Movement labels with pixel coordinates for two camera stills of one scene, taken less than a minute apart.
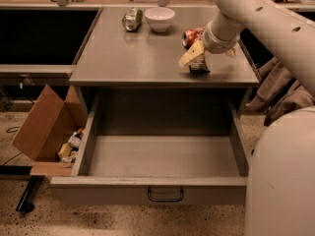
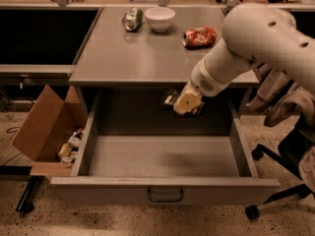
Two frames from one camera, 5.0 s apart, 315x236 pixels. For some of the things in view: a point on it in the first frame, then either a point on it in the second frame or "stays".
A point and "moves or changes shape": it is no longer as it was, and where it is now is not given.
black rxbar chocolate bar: (199, 66) moves or changes shape
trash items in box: (68, 151) stays
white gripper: (215, 43) -> (204, 80)
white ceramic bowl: (159, 19) stays
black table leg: (28, 200) stays
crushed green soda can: (132, 19) stays
